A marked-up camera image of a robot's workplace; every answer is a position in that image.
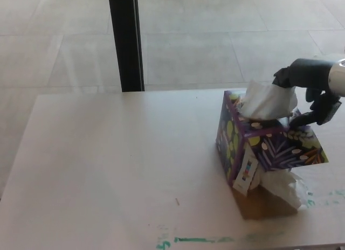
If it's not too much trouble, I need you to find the white pulled tissue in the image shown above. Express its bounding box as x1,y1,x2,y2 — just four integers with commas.
239,79,299,120

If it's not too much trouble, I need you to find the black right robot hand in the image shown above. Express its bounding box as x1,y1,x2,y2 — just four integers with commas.
272,58,342,128

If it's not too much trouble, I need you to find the black window frame post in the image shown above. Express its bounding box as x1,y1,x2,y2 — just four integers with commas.
107,0,145,93

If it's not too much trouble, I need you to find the purple floral tissue box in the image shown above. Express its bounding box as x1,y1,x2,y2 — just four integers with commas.
215,90,330,221

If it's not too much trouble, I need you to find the crumpled white tissue wad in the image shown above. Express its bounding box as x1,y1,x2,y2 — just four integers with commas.
251,170,308,209

